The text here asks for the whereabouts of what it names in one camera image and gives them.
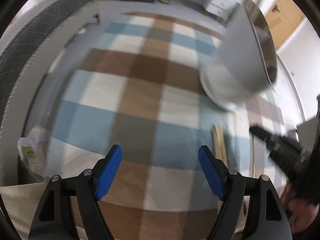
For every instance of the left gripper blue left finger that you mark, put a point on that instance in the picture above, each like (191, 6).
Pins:
(54, 218)

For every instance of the clear plastic bag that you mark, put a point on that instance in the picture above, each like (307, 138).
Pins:
(33, 152)

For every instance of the person's right hand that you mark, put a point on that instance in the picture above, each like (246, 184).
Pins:
(304, 211)

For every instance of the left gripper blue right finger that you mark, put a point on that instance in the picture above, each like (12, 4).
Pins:
(266, 218)

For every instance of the grey white utensil holder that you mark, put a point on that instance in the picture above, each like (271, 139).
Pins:
(244, 64)

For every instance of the grey mattress bed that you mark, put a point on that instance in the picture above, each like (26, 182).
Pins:
(28, 48)

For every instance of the yellow wooden door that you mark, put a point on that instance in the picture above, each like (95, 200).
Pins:
(283, 18)

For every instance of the plaid checkered tablecloth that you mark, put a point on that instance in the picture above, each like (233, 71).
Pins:
(139, 88)

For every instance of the wooden chopstick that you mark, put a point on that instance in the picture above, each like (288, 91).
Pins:
(220, 144)
(214, 141)

